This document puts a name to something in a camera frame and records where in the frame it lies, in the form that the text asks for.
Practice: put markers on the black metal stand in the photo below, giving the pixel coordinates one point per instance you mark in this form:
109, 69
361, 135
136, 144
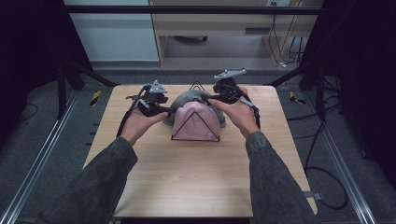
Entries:
320, 93
62, 93

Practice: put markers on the person's right hand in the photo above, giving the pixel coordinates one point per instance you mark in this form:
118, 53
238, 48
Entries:
238, 115

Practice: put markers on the aluminium floor rail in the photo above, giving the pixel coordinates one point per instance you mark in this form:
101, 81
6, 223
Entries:
339, 155
40, 149

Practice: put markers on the grey knit beanie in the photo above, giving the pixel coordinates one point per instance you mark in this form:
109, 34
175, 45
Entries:
186, 98

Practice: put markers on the person's left hand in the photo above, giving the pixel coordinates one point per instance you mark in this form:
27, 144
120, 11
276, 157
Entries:
140, 124

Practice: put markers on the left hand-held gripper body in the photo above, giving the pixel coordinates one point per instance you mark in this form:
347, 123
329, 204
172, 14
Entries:
152, 99

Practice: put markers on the pink knit beanie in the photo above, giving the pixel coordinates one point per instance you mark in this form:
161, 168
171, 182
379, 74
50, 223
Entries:
196, 123

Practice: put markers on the white cabinet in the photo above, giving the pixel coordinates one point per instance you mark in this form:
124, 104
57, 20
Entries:
115, 34

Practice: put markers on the grey metal bracket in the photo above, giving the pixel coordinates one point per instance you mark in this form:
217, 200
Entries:
311, 195

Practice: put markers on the black horizontal frame bar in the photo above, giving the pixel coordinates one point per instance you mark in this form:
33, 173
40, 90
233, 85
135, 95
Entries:
186, 10

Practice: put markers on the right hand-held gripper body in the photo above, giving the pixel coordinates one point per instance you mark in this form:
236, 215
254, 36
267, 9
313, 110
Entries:
229, 88

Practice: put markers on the yellow black striped tape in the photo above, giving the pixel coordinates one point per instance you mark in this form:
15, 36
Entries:
95, 98

